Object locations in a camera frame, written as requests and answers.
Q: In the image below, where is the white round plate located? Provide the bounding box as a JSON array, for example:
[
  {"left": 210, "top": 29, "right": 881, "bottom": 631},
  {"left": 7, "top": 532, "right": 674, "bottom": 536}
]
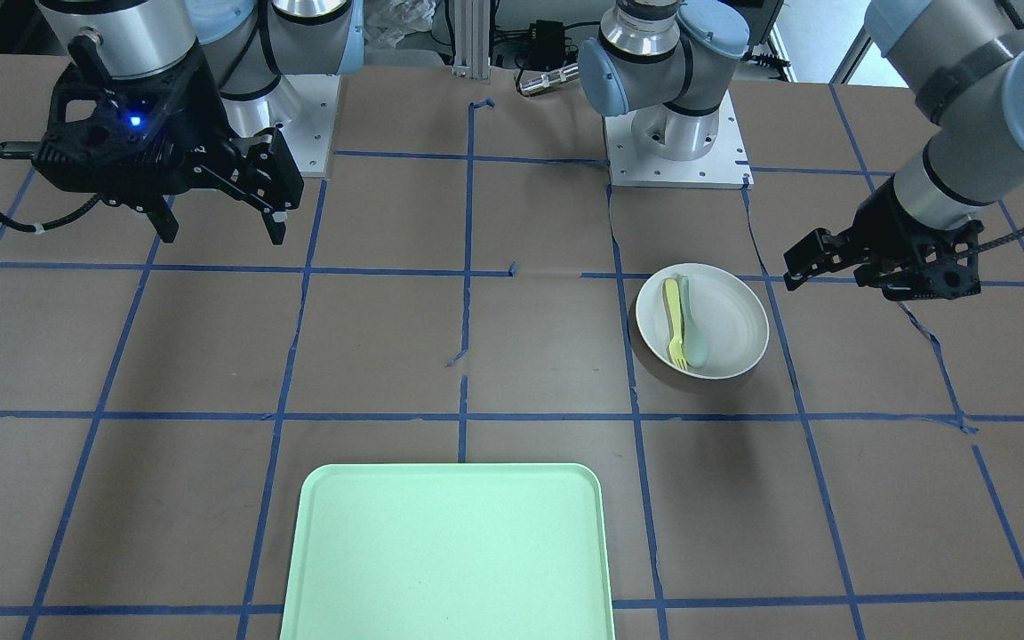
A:
[{"left": 634, "top": 263, "right": 771, "bottom": 380}]

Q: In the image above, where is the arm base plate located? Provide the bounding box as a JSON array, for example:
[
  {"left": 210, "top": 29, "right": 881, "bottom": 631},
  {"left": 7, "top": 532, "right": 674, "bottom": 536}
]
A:
[
  {"left": 282, "top": 76, "right": 342, "bottom": 178},
  {"left": 603, "top": 92, "right": 753, "bottom": 189}
]

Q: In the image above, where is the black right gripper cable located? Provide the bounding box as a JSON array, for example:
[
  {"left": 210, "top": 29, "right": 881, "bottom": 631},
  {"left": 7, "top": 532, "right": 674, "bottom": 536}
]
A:
[{"left": 0, "top": 145, "right": 104, "bottom": 236}]

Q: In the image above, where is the black power adapter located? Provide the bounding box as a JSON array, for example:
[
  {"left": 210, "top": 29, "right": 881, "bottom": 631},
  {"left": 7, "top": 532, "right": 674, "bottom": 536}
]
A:
[{"left": 525, "top": 18, "right": 566, "bottom": 63}]

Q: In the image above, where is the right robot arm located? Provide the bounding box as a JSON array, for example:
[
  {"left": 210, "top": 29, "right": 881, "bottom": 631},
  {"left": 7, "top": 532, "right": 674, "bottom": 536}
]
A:
[{"left": 31, "top": 1, "right": 364, "bottom": 244}]

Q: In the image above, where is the silver metal connector plug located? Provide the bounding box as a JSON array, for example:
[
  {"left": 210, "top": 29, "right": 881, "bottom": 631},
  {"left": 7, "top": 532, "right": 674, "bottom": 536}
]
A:
[{"left": 515, "top": 62, "right": 580, "bottom": 98}]

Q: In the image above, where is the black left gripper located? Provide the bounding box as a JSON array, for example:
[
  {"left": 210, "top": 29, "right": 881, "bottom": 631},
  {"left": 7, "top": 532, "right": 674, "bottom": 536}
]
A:
[{"left": 783, "top": 178, "right": 984, "bottom": 302}]

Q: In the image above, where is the yellow plastic fork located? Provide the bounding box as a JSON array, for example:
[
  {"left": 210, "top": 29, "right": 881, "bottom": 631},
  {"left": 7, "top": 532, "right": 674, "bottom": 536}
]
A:
[{"left": 662, "top": 276, "right": 688, "bottom": 370}]

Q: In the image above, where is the light green tray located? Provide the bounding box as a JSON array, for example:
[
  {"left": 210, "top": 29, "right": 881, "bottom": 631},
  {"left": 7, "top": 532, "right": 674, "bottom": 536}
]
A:
[{"left": 280, "top": 463, "right": 615, "bottom": 639}]

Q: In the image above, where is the pale green plastic spoon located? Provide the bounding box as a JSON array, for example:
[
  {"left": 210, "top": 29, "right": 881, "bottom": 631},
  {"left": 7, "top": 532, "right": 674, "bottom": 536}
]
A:
[{"left": 677, "top": 276, "right": 708, "bottom": 369}]

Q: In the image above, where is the aluminium frame post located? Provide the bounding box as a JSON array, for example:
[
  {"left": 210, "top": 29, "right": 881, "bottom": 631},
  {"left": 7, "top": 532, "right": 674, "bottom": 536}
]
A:
[{"left": 447, "top": 1, "right": 496, "bottom": 84}]

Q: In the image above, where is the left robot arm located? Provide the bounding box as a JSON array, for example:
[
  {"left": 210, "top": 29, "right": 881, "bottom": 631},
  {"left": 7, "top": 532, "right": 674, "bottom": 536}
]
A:
[{"left": 577, "top": 1, "right": 1024, "bottom": 302}]

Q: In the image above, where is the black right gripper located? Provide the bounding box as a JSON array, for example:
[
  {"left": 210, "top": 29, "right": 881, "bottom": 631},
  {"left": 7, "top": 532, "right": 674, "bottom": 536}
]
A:
[{"left": 34, "top": 42, "right": 304, "bottom": 246}]

